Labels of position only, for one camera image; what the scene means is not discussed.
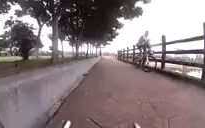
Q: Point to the red paved path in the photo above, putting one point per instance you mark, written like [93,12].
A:
[123,96]

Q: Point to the bicycle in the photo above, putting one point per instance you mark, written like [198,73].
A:
[145,60]

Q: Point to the person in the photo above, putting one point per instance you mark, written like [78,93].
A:
[144,41]

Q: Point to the row of trees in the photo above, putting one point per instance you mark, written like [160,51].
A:
[76,23]

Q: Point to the robot's own part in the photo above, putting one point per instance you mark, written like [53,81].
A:
[137,125]
[66,124]

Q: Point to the grass strip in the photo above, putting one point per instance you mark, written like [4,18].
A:
[20,65]

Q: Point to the dark bushy tree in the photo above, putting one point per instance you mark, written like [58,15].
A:
[23,40]

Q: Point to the wooden post and rail fence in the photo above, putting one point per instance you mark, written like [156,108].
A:
[176,53]

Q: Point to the grey concrete barrier wall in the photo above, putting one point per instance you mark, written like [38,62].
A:
[26,90]

